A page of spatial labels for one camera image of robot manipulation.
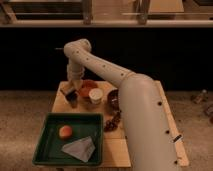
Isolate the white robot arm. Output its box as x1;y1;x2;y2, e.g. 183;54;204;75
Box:
63;39;182;171

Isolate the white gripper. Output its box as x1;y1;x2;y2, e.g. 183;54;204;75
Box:
60;70;84;96

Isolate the orange round fruit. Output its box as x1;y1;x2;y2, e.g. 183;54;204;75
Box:
59;125;73;139

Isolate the wooden table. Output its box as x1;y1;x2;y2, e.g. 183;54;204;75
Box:
34;80;190;169

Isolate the dark brown bowl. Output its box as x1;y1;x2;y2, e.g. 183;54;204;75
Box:
107;89;119;110

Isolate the orange bowl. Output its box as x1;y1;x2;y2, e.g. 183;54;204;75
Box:
78;79;98;98

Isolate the dark metal cup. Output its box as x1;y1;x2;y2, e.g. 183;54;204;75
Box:
66;96;78;108

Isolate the grey folded cloth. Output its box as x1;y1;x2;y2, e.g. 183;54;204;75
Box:
61;136;95;162

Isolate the white paper cup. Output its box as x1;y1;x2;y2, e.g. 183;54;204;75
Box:
89;88;103;105

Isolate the dark grape bunch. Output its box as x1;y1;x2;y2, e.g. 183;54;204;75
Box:
104;112;121;132

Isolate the white handled black brush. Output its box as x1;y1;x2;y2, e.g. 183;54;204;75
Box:
173;134;183;143

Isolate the green plastic tray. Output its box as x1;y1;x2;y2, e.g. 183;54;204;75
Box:
32;113;103;167

